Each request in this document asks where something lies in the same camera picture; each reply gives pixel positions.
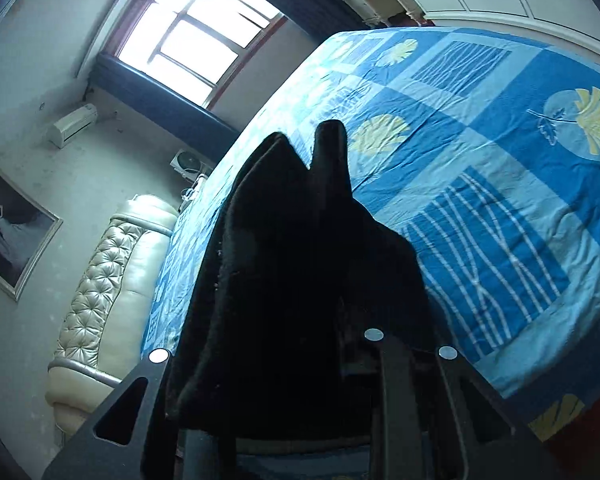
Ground bright window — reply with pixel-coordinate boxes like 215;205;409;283
105;0;288;111

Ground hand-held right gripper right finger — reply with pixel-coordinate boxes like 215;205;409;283
364;327;568;480

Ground black pants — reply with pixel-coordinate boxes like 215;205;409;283
166;119;438;441

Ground cream tufted headboard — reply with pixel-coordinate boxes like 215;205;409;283
45;194;180;433

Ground blue patterned bed sheet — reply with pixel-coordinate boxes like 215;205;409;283
140;25;600;443

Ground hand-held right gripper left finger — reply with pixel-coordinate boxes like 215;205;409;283
41;347;238;480

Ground small white fan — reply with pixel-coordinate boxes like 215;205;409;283
170;147;202;179

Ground white air conditioner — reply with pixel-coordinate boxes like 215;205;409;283
47;103;99;149

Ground framed wall picture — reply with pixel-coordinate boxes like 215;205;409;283
0;167;63;302

